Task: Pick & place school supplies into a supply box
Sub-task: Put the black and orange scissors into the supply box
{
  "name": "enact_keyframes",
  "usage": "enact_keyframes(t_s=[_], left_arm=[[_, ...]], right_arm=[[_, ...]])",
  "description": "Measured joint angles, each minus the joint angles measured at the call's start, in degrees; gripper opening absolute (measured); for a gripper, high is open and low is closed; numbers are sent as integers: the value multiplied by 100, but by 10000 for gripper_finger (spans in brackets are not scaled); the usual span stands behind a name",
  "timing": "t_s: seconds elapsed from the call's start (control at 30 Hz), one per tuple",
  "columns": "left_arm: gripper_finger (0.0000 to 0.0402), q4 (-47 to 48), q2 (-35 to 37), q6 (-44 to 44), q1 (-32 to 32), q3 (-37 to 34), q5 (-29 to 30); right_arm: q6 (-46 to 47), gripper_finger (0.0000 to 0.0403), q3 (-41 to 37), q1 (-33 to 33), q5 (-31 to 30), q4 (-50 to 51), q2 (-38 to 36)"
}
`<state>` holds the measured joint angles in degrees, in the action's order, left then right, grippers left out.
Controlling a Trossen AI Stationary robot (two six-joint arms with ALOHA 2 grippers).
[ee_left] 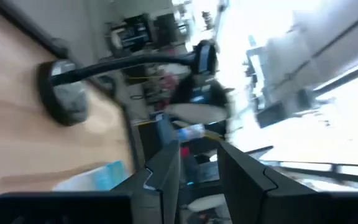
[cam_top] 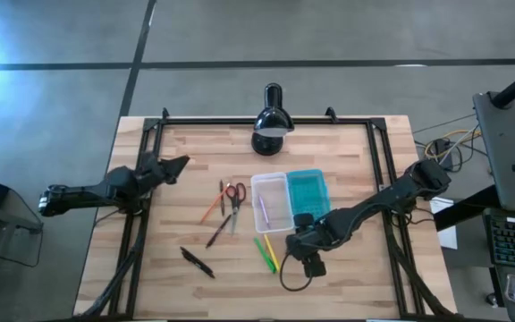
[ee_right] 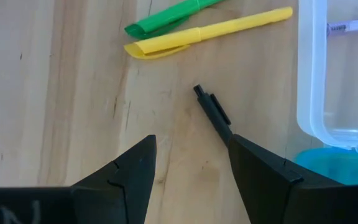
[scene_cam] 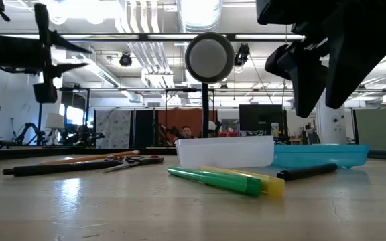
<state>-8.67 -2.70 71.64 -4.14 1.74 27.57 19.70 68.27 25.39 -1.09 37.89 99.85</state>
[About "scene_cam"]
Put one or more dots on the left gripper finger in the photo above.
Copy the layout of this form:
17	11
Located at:
62	40
60	69

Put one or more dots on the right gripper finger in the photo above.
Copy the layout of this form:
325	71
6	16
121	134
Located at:
308	80
360	43

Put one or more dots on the black marker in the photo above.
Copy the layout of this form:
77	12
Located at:
307	171

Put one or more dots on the orange pencil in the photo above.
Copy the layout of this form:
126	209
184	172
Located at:
92	157

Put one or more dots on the black pen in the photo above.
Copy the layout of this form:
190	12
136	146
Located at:
62	167

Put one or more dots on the yellow highlighter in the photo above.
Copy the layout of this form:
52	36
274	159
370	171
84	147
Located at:
275	187

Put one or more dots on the green marker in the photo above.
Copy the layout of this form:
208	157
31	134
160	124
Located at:
220	180

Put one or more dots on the black background robot arm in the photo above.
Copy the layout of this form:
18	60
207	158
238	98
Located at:
29	132
79	135

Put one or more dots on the blue plastic box lid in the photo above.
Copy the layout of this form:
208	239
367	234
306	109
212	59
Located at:
320	155

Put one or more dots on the white plastic supply box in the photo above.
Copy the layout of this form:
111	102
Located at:
224	154

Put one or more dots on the white building column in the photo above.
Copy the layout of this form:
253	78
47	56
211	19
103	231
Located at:
330	124

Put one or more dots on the white lamp shade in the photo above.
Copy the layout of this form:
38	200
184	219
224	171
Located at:
55	121

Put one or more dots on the black computer monitor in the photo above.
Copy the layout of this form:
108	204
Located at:
260	118

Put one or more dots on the black ceiling spotlight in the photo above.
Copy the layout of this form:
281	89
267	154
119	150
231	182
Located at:
125	59
242	53

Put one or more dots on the black gooseneck desk lamp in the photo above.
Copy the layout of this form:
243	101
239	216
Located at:
209	58

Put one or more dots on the person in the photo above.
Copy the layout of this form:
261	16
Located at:
186	132

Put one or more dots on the grey patterned partition wall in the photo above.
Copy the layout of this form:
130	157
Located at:
112	129

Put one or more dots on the green partition wall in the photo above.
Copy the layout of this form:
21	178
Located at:
377	129

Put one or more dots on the silver ceiling air duct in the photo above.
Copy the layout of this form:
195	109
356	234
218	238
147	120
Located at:
199	15

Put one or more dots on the orange partition wall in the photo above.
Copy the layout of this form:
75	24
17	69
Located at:
179	117

